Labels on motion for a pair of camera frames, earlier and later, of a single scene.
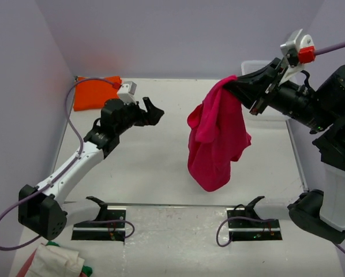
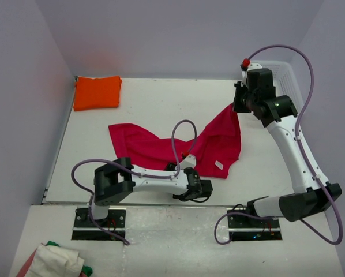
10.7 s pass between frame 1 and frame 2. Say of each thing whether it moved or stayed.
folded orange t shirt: stayed
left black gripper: moved
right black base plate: stayed
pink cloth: stayed
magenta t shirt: moved
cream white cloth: stayed
